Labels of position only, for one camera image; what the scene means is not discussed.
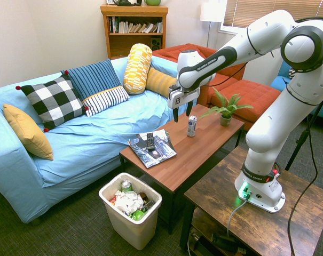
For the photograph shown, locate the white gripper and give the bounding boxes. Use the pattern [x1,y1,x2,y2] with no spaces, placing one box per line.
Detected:
[167,84,201,123]

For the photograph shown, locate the silver blue drink can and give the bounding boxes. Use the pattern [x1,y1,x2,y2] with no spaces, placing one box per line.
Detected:
[187,115,198,138]

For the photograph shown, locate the green soda can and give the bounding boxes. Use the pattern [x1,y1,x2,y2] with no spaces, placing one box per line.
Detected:
[120,180,133,193]

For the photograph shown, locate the white plastic trash bin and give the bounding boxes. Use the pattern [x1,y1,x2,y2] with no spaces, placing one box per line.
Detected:
[98,172,163,251]

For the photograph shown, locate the mustard ribbed pillow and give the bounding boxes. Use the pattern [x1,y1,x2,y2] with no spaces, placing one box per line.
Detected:
[145,67,177,99]

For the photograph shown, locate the small potted fern plant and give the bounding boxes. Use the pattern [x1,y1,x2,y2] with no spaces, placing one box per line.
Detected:
[199,86,254,127]

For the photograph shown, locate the black tv remote control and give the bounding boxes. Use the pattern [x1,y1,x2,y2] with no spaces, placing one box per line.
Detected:
[146,132,155,152]

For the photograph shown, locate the reddish wood coffee table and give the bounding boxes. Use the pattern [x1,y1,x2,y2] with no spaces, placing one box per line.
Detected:
[119,103,246,236]

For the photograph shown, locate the glossy magazine with city cover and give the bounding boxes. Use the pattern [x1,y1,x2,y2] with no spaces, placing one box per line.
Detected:
[127,129,178,169]

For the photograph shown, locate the yellow white patterned bolster pillow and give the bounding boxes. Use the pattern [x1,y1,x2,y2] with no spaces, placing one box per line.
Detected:
[122,43,153,95]

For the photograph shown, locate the orange ottoman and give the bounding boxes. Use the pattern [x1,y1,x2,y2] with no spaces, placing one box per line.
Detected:
[210,78,282,132]

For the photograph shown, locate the small black speaker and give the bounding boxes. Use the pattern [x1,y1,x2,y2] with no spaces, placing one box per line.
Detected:
[150,37,162,51]

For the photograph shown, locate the wooden bookshelf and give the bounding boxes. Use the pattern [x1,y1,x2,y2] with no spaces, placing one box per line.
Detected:
[100,4,169,60]

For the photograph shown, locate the light blue sofa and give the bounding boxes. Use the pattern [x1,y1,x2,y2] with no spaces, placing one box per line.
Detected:
[0,55,184,225]

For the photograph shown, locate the blue striped pillow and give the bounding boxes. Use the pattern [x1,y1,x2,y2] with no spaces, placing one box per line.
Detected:
[60,58,131,118]

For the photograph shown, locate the row of books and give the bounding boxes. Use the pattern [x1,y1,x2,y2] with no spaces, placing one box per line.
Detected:
[108,16,163,35]

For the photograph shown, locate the blue armchair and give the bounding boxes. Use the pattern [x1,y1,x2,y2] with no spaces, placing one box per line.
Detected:
[270,52,323,121]

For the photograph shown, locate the floor lamp with white shade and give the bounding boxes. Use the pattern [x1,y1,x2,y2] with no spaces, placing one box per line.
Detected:
[199,2,226,49]

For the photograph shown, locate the crumpled white paper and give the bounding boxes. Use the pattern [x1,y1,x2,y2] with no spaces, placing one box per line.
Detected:
[114,190,145,214]

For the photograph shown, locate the green crumpled wrapper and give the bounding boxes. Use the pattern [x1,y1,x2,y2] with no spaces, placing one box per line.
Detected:
[131,209,146,221]

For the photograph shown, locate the wooden window blinds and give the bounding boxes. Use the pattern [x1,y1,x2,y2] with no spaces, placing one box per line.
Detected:
[222,0,323,30]

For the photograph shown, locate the black object on bookshelf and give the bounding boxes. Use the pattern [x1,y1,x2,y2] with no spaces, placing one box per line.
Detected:
[113,0,143,7]

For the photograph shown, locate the black white checkered pillow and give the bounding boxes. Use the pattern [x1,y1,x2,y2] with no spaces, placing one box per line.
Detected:
[15,69,90,133]

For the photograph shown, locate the rustic dark wood table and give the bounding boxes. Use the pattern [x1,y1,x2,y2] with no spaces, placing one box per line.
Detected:
[179,146,323,256]

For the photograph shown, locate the black power strip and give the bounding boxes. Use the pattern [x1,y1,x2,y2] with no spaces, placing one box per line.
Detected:
[211,233,248,254]

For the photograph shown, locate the plain mustard yellow pillow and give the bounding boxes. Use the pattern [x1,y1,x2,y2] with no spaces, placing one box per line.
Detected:
[3,103,54,162]

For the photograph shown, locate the grey base cable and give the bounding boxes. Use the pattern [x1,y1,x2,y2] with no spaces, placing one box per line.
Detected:
[226,198,249,237]

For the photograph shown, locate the black camera tripod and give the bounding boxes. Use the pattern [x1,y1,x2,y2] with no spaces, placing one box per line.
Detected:
[284,98,323,172]

